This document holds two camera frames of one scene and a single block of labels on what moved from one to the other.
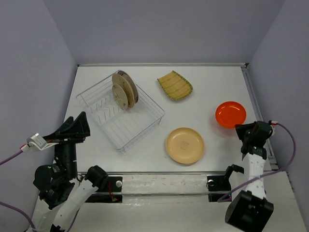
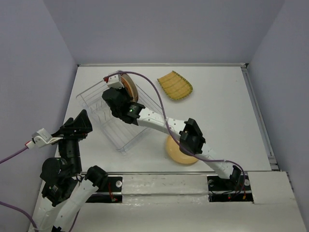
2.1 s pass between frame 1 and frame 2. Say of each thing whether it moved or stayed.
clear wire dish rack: stayed
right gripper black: moved
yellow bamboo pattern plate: stayed
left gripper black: stayed
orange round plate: moved
